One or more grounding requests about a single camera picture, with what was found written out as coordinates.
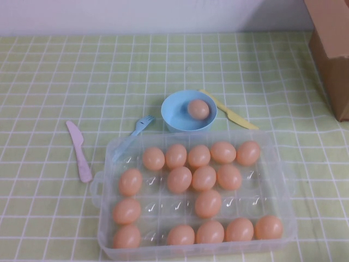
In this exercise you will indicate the peach plastic egg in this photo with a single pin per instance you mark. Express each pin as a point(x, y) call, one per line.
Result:
point(199, 156)
point(229, 177)
point(126, 211)
point(126, 237)
point(223, 152)
point(198, 109)
point(153, 159)
point(248, 153)
point(239, 229)
point(269, 227)
point(180, 235)
point(208, 203)
point(179, 180)
point(204, 178)
point(175, 156)
point(210, 232)
point(130, 182)

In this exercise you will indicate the clear plastic egg box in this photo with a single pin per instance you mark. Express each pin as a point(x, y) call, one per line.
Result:
point(163, 193)

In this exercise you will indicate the clear plastic egg tray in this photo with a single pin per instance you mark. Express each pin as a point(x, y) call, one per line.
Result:
point(81, 82)

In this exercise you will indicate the brown cardboard box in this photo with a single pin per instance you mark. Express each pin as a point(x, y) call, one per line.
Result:
point(338, 87)

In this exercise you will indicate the light blue plastic bowl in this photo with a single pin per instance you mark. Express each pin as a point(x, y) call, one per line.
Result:
point(174, 114)

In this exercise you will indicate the light blue plastic fork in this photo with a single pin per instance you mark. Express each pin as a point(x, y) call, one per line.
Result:
point(141, 124)

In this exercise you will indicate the yellow plastic knife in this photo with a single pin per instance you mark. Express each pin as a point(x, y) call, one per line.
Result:
point(237, 117)

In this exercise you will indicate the pink plastic knife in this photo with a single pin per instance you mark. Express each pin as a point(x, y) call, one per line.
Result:
point(79, 152)

